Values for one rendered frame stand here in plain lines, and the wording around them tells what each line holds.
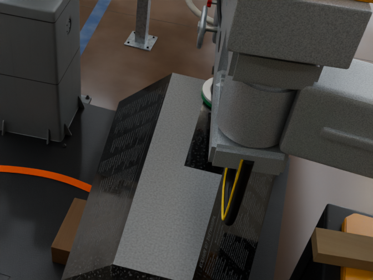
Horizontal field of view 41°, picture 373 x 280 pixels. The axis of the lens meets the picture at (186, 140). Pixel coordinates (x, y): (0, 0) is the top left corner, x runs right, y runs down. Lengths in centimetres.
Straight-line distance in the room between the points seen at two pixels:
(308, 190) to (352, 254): 134
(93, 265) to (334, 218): 85
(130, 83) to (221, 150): 221
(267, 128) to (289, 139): 6
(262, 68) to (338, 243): 76
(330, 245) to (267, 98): 66
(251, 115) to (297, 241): 159
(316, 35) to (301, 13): 6
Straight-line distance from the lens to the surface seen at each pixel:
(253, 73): 113
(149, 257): 154
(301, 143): 125
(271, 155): 131
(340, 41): 102
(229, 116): 125
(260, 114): 121
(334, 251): 167
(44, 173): 282
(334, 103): 117
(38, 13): 252
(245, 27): 99
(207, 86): 212
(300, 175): 305
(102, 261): 158
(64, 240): 239
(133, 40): 385
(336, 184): 310
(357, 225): 184
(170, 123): 195
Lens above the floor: 209
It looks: 43 degrees down
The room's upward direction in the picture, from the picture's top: 10 degrees clockwise
